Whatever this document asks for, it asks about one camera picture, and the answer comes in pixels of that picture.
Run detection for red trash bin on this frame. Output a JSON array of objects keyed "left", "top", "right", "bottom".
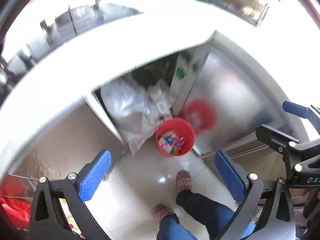
[{"left": 156, "top": 118, "right": 195, "bottom": 157}]

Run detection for red plastic bag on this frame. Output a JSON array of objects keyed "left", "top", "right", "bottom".
[{"left": 1, "top": 174, "right": 31, "bottom": 229}]

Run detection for right leg dark jeans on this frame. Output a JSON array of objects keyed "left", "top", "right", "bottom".
[{"left": 176, "top": 190, "right": 234, "bottom": 239}]

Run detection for steel cabinet door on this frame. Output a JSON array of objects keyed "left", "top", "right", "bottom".
[{"left": 172, "top": 46, "right": 292, "bottom": 156}]

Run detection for pink right slipper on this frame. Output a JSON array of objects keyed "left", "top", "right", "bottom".
[{"left": 176, "top": 170, "right": 191, "bottom": 194}]

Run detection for pink slipper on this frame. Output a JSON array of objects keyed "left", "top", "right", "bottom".
[
  {"left": 151, "top": 204, "right": 173, "bottom": 222},
  {"left": 176, "top": 170, "right": 191, "bottom": 194}
]

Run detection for left leg blue jeans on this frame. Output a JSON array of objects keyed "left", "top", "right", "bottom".
[{"left": 156, "top": 213, "right": 196, "bottom": 240}]

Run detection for pink left slipper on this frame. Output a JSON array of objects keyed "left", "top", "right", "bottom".
[{"left": 151, "top": 204, "right": 173, "bottom": 222}]

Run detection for green round sticker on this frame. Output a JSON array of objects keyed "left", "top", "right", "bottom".
[{"left": 176, "top": 67, "right": 185, "bottom": 80}]

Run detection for crumpled white bag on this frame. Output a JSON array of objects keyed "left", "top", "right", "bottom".
[{"left": 147, "top": 79, "right": 176, "bottom": 120}]

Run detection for white woven sack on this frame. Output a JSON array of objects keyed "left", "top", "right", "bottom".
[{"left": 100, "top": 78, "right": 162, "bottom": 154}]

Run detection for steel sink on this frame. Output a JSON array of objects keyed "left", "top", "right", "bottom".
[{"left": 1, "top": 0, "right": 141, "bottom": 102}]

